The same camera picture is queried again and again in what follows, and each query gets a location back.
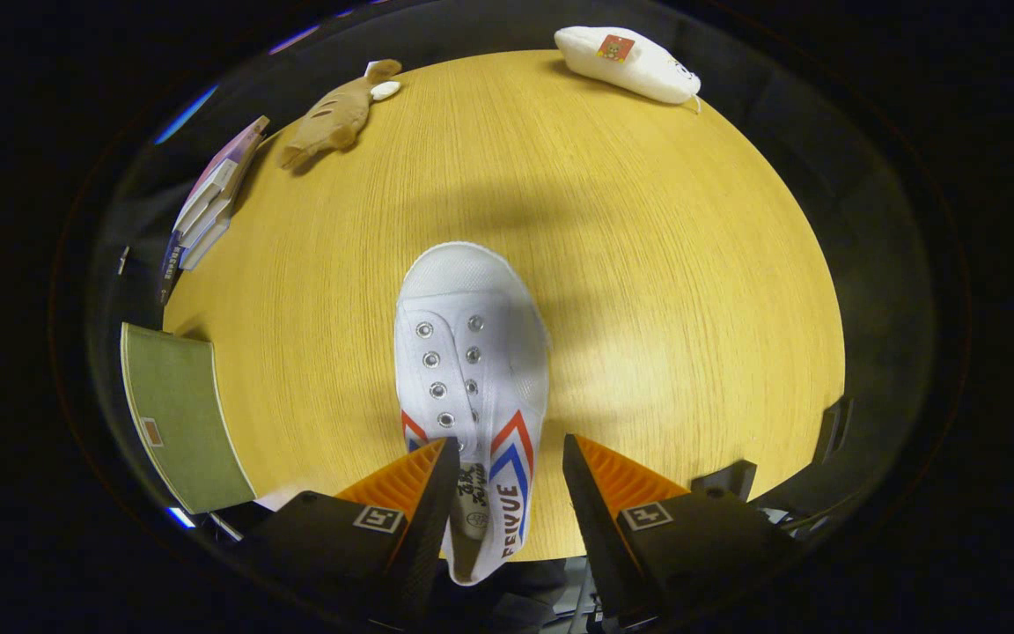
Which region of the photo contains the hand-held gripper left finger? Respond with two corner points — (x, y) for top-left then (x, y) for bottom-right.
(241, 437), (462, 630)

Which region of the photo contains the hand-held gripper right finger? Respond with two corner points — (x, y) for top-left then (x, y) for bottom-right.
(562, 433), (799, 631)

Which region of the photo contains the white canvas shoe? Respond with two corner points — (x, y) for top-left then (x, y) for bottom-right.
(393, 242), (551, 586)

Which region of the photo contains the green fabric storage box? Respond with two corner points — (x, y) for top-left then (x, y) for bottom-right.
(120, 322), (257, 515)

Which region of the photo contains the pale blue book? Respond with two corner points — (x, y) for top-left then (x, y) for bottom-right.
(180, 216), (232, 271)

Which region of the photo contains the dark blue book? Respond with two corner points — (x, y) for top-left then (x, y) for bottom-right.
(159, 242), (187, 306)

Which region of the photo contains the white paperback book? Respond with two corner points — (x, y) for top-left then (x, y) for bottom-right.
(177, 194), (236, 252)

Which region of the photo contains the pink cover book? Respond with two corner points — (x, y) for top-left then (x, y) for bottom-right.
(174, 116), (270, 232)

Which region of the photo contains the brown plush toy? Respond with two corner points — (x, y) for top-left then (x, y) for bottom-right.
(278, 59), (403, 171)

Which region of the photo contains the white plush toy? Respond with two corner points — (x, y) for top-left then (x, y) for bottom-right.
(555, 26), (702, 107)

